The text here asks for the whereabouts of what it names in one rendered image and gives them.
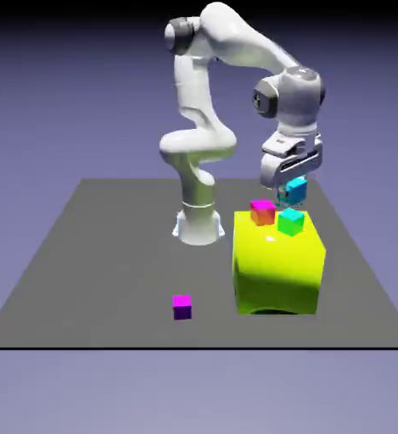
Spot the large yellow box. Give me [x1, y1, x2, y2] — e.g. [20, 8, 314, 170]
[233, 209, 328, 316]

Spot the small green cube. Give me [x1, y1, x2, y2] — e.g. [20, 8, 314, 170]
[277, 207, 306, 237]

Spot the small red cube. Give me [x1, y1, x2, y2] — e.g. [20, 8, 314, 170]
[249, 198, 277, 227]

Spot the small purple cube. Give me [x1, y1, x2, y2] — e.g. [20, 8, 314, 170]
[171, 293, 193, 320]

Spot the small cyan cube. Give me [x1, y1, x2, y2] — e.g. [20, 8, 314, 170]
[285, 178, 308, 203]

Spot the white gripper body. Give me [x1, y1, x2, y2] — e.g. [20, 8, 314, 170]
[260, 142, 323, 190]

